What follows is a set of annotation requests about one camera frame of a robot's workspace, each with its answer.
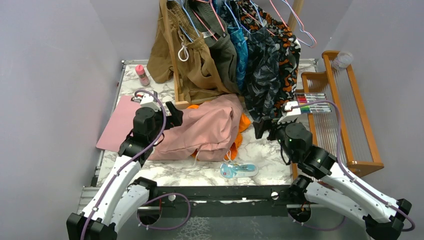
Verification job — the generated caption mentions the wooden dish rack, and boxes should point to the wooden dish rack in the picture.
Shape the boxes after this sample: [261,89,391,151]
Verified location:
[297,50,384,177]

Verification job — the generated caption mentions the dark leaf print shorts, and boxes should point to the dark leaf print shorts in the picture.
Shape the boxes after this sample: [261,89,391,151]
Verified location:
[231,0,282,122]

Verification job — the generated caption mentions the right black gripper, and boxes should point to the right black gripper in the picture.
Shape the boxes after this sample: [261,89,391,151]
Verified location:
[253,114,297,161]

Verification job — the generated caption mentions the clear plastic cup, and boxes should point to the clear plastic cup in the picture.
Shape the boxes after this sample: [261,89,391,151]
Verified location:
[331,51,354,71]

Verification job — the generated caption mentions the pink clipboard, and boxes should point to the pink clipboard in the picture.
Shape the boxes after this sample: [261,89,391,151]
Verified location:
[96,95,140,153]

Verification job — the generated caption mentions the pink bottle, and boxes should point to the pink bottle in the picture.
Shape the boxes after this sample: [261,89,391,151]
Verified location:
[134,64,150,86]

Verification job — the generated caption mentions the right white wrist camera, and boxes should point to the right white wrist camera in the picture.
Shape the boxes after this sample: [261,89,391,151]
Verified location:
[277,101,302,124]

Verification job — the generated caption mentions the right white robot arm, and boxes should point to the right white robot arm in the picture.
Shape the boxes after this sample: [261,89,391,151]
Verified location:
[253,119,412,240]

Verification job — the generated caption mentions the pink shorts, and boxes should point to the pink shorts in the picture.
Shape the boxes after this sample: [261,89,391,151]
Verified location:
[148,94,243,161]

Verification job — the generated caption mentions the dark green hanging shorts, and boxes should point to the dark green hanging shorts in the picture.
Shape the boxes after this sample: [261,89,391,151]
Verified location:
[183,0,240,94]

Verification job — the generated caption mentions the packaged blue toothbrush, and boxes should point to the packaged blue toothbrush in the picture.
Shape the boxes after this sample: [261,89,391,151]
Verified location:
[219,163,259,179]

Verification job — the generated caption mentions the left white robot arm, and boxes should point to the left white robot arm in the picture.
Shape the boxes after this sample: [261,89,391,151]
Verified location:
[66,101,184,240]

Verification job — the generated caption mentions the coloured marker set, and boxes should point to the coloured marker set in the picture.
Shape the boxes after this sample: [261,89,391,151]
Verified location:
[295,93,332,114]

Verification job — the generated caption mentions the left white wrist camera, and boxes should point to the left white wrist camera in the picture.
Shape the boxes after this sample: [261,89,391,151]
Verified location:
[131,89,162,112]

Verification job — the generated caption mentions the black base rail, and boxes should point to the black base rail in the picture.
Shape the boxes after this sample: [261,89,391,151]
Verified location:
[137,185,304,221]

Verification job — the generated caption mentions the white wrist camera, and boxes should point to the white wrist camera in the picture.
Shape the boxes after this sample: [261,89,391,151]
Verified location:
[277,101,302,124]
[131,89,162,112]

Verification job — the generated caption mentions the pink wire hanger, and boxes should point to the pink wire hanger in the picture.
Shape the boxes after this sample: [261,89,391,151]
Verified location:
[269,0,317,49]

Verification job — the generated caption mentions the orange camo hanging shorts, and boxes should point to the orange camo hanging shorts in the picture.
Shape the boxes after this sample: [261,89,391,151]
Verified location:
[243,0,301,118]

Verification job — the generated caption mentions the blue patterned hanging shorts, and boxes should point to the blue patterned hanging shorts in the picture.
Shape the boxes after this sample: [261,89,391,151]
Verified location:
[215,0,249,92]

